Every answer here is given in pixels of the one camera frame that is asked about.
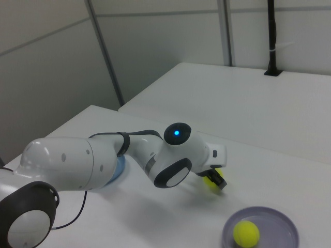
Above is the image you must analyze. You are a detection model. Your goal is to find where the yellow tennis ball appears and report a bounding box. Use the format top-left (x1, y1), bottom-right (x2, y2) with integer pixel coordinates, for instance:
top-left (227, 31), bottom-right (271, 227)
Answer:
top-left (233, 220), bottom-right (260, 247)
top-left (202, 167), bottom-right (224, 192)

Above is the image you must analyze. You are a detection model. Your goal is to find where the purple plate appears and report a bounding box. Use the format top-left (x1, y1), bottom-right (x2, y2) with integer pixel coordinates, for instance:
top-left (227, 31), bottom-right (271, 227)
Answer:
top-left (221, 206), bottom-right (300, 248)

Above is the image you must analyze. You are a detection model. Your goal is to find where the blue plate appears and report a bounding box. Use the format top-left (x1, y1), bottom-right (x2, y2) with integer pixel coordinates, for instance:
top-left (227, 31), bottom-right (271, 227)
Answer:
top-left (104, 154), bottom-right (128, 189)

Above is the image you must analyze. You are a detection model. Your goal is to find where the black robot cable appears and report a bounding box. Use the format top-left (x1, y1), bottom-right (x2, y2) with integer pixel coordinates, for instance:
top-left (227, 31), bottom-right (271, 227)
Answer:
top-left (50, 130), bottom-right (165, 230)

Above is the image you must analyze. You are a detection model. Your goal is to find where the white cable tie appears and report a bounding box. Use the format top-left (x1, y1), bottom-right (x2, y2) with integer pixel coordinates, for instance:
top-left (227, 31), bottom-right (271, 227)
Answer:
top-left (268, 41), bottom-right (295, 54)

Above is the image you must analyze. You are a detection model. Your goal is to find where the black mount pole with base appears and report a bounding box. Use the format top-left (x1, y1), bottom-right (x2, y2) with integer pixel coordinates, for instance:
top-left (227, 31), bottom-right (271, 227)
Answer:
top-left (263, 0), bottom-right (282, 77)

